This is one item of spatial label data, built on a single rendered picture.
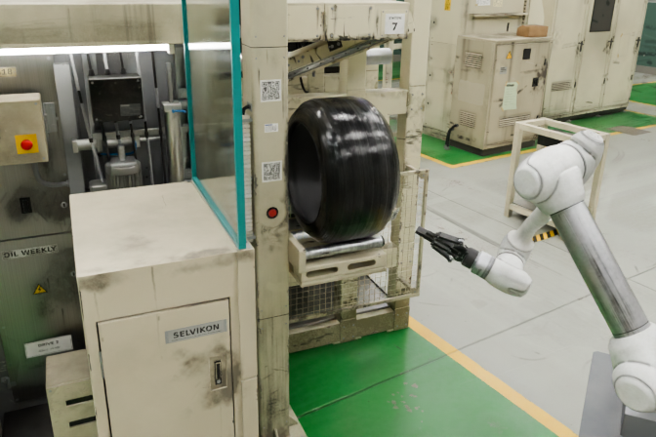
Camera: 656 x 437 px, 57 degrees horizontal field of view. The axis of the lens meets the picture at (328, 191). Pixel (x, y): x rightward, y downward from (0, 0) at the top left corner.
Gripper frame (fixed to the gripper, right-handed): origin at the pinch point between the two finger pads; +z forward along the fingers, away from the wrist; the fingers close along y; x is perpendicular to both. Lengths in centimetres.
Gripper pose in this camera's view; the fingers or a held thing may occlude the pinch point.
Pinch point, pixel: (425, 233)
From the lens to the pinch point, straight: 229.0
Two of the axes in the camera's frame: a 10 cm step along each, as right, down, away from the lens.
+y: -2.1, 6.6, 7.2
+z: -8.6, -4.7, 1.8
